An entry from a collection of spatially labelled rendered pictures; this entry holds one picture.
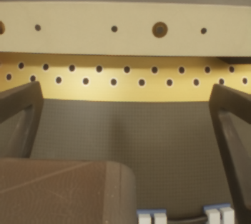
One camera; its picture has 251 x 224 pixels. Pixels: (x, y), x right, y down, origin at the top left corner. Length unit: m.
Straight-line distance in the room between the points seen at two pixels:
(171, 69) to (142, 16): 0.08
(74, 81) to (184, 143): 0.15
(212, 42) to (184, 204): 0.19
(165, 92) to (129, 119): 0.05
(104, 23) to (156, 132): 0.13
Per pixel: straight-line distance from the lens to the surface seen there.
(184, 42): 0.23
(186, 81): 0.28
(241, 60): 0.28
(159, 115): 0.27
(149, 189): 0.28
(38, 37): 0.24
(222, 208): 0.32
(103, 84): 0.26
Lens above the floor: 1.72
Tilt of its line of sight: 26 degrees down
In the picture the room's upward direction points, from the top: 1 degrees clockwise
